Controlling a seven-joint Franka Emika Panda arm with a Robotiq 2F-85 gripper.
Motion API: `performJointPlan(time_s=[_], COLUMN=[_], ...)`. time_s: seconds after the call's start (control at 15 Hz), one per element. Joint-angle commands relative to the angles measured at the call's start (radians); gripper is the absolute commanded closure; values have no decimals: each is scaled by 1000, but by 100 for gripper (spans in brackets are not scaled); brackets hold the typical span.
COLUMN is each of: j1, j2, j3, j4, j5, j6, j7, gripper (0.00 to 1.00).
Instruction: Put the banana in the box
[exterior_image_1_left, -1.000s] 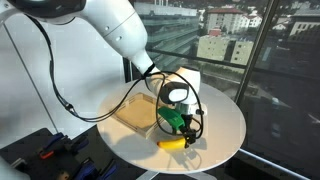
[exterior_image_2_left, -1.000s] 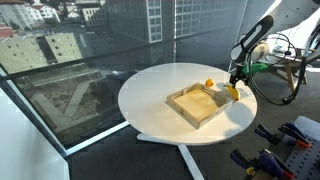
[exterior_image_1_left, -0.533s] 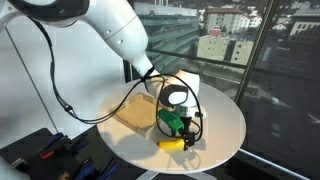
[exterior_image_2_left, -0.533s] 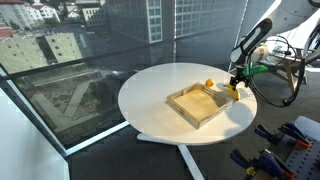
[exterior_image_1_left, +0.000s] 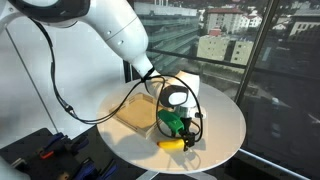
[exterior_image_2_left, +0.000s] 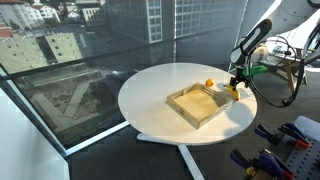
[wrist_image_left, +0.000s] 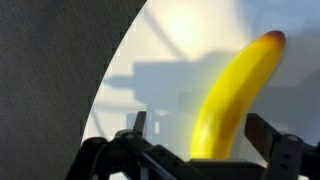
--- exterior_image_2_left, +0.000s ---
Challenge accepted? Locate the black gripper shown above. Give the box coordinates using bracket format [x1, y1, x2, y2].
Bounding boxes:
[228, 73, 251, 92]

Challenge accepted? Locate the yellow banana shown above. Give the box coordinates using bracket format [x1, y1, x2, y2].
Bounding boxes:
[223, 83, 241, 102]

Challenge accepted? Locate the shallow wooden box tray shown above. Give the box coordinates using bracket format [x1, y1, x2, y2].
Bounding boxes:
[165, 82, 234, 130]

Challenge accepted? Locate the beige roll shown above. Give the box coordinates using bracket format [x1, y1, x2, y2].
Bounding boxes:
[251, 44, 270, 64]

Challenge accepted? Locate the dark blue black clamp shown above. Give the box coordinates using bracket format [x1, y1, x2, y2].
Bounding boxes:
[254, 123, 280, 146]

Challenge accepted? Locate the wooden trestle table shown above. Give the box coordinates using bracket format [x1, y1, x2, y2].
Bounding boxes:
[263, 41, 309, 95]

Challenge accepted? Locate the dark slim window mullion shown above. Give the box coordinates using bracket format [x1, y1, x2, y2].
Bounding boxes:
[171, 0, 178, 65]

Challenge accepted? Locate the blue clamp with orange trigger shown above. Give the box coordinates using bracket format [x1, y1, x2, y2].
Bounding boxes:
[278, 122, 313, 150]

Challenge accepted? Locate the white table base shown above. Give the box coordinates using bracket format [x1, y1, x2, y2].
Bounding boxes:
[136, 132, 206, 180]

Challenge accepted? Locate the white window sill strip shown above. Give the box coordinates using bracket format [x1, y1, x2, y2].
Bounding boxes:
[63, 120, 131, 158]

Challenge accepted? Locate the dark corner window mullion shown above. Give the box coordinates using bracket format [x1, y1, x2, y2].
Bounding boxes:
[0, 68, 68, 158]

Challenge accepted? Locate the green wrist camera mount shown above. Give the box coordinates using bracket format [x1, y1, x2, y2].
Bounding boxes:
[241, 64, 269, 78]

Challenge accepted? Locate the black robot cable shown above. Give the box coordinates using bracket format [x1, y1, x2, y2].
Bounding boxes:
[247, 34, 306, 108]

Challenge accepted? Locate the blue handled clamp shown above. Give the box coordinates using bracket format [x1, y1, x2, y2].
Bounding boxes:
[229, 148, 268, 180]
[258, 149, 296, 180]

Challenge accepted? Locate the dark horizontal window rail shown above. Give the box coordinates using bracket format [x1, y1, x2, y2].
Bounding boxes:
[0, 39, 175, 82]

